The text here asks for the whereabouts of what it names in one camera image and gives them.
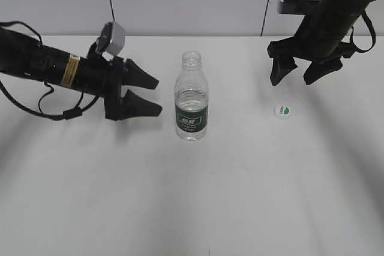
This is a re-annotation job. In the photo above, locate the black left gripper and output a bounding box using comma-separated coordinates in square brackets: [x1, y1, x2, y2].
[61, 55, 163, 121]

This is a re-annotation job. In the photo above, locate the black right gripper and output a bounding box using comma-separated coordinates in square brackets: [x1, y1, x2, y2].
[267, 4, 354, 86]

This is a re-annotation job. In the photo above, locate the white green bottle cap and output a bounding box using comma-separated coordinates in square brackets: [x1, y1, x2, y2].
[274, 104, 291, 119]

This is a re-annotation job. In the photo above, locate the clear green-label water bottle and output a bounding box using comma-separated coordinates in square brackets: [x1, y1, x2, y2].
[174, 50, 209, 141]

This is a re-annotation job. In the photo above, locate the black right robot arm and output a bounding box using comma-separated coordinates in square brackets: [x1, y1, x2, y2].
[267, 0, 376, 86]

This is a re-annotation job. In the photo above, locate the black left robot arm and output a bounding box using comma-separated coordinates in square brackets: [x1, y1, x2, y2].
[1, 28, 163, 121]

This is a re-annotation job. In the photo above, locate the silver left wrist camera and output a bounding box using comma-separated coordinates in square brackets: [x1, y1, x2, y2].
[95, 21, 125, 56]

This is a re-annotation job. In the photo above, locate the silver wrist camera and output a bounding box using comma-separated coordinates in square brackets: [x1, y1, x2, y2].
[277, 0, 321, 15]
[95, 21, 125, 56]

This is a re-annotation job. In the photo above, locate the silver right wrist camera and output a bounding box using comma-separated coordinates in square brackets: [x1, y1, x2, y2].
[277, 0, 321, 15]

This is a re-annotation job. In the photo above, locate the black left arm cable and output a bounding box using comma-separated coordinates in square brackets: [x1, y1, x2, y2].
[0, 21, 106, 121]

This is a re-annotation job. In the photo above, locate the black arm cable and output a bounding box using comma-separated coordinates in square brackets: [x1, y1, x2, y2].
[347, 10, 377, 53]
[0, 21, 106, 121]

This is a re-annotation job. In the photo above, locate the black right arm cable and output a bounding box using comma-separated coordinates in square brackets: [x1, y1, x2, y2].
[347, 10, 377, 53]

